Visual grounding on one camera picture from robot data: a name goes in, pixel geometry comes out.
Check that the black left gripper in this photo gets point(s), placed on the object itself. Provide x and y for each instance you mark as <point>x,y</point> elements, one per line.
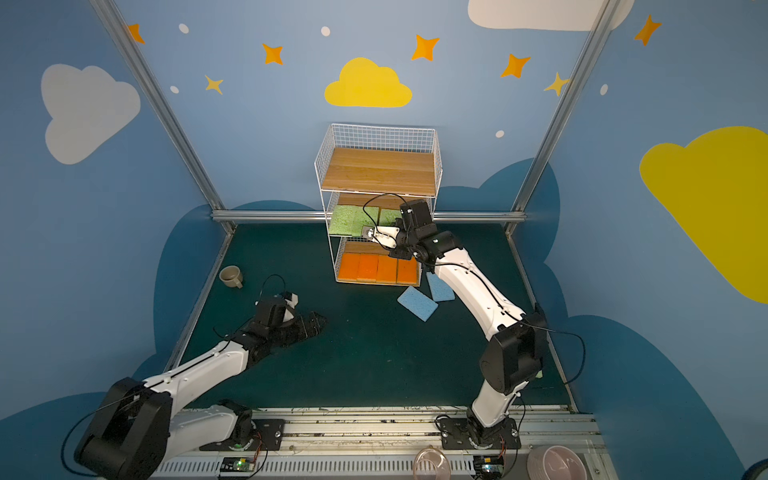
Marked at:
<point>298,327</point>

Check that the green sponge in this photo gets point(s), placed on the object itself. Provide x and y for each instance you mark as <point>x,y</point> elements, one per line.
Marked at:
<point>347,221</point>
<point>369,217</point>
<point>388,217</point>

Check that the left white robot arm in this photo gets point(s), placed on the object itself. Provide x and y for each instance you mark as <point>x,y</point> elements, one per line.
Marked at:
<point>141,424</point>

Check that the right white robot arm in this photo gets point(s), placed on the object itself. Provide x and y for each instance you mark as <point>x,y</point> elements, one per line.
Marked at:
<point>516,340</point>

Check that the blue sponge near shelf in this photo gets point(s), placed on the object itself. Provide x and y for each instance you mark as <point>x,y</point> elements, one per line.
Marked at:
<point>440,291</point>

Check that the blue sponge centre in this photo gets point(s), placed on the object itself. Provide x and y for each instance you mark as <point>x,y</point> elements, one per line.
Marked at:
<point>419,304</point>

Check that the beige mug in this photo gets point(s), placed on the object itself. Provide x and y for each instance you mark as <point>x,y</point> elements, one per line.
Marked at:
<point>231,276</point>

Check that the pink divided bowl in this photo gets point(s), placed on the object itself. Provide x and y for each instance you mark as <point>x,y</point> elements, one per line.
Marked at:
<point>555,463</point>

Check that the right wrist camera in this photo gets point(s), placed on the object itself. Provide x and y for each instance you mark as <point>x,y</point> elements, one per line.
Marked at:
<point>385,236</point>

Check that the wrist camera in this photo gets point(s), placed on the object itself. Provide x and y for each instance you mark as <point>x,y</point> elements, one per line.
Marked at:
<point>286,303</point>
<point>385,236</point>

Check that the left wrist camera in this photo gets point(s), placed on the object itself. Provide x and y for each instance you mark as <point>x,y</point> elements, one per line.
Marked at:
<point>286,303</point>

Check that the white wire wooden shelf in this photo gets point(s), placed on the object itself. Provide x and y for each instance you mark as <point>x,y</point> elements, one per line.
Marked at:
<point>368,165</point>

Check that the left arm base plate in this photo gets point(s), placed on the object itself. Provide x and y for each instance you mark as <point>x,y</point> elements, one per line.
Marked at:
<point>265,435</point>

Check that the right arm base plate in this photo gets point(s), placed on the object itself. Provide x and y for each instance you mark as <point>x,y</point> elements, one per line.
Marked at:
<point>458,433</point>

